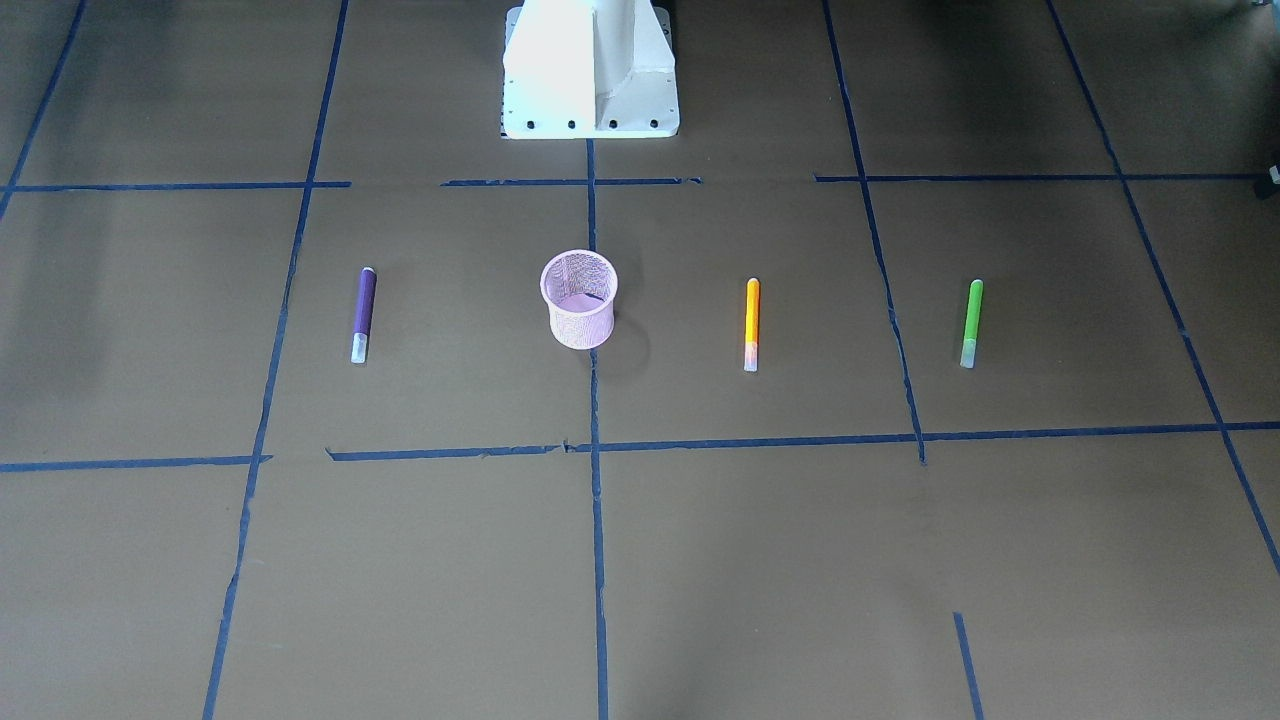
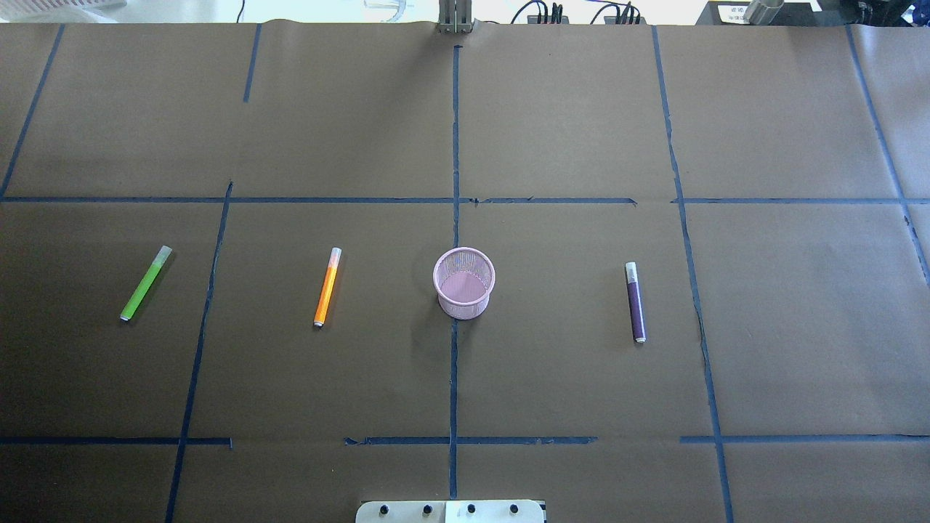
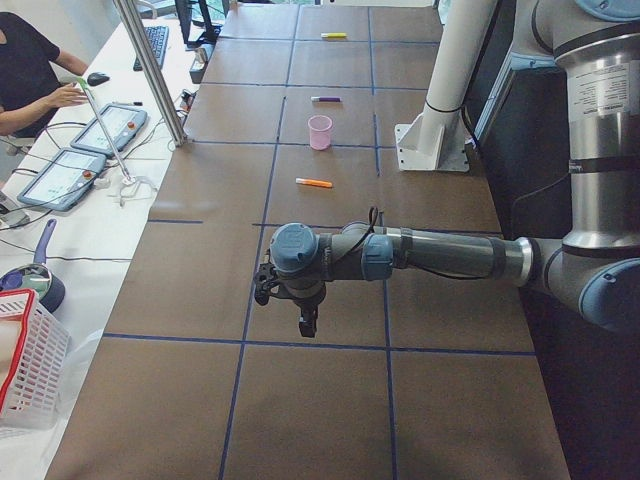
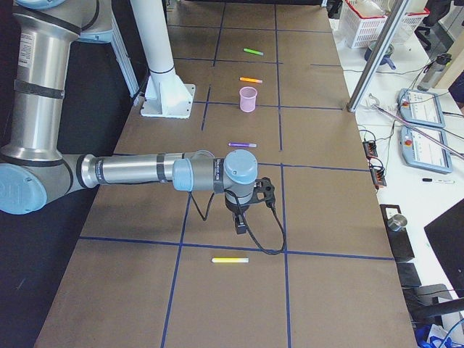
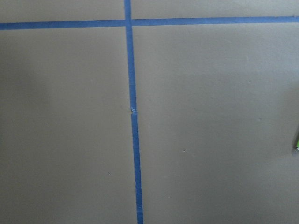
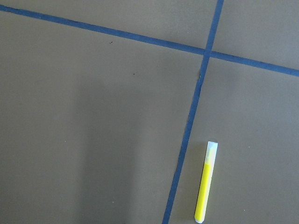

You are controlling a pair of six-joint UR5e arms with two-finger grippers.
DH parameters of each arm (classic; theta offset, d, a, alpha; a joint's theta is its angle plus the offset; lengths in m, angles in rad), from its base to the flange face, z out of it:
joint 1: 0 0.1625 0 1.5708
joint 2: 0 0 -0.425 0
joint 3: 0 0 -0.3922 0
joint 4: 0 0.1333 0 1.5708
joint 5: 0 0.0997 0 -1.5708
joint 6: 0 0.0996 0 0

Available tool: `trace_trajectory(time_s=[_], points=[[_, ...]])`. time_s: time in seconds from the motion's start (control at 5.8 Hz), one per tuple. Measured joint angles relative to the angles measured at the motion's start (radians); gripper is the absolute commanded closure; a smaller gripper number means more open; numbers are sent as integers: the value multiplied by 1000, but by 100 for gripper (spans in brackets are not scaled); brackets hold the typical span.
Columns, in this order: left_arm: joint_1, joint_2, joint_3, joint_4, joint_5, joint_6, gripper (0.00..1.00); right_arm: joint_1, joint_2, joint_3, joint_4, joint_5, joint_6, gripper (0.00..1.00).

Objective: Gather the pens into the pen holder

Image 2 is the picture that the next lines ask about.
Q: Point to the silver cylinder on black box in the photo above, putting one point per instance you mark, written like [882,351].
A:
[762,12]

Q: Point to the green highlighter pen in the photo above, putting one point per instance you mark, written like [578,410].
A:
[141,291]

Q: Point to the black cable plugs right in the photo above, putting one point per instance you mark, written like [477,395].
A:
[617,13]

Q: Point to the pink mesh pen holder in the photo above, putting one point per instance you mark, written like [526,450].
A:
[464,279]

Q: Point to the purple highlighter pen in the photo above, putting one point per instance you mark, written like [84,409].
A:
[638,327]

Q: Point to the orange highlighter pen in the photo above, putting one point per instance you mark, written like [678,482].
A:
[327,289]

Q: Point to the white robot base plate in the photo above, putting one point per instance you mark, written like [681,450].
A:
[507,510]

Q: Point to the black cable plugs left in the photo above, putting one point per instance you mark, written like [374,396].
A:
[540,13]

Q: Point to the black cable plugs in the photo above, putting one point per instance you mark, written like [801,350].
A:
[617,13]
[540,13]

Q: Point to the grey aluminium frame post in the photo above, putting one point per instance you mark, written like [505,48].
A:
[455,17]

